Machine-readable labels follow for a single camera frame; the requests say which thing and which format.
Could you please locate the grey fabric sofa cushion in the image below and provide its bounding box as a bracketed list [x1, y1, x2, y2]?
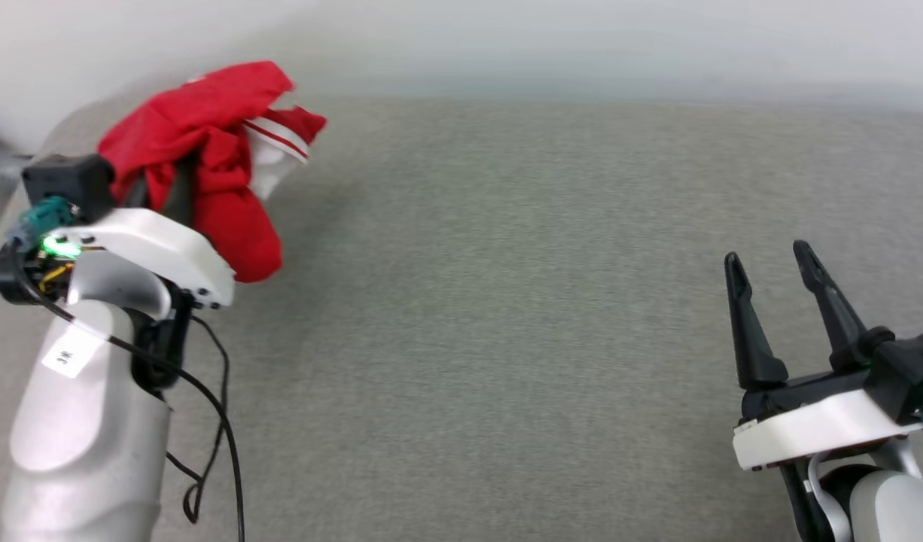
[0, 94, 923, 542]

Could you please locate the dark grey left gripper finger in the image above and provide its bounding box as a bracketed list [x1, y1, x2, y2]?
[121, 172, 151, 212]
[164, 158, 199, 230]

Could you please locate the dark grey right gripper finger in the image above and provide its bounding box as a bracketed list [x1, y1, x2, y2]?
[723, 252, 790, 391]
[792, 239, 896, 370]

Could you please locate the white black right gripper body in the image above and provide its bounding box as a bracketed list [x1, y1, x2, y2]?
[733, 367, 923, 471]

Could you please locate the red Bulls basketball jersey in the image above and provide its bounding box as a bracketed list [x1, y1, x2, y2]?
[98, 60, 328, 285]

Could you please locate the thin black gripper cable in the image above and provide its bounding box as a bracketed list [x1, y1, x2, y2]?
[164, 315, 230, 525]

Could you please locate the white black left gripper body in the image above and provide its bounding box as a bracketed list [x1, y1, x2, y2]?
[44, 209, 235, 309]

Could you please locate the black camera cable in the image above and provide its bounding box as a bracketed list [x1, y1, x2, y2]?
[14, 275, 245, 542]

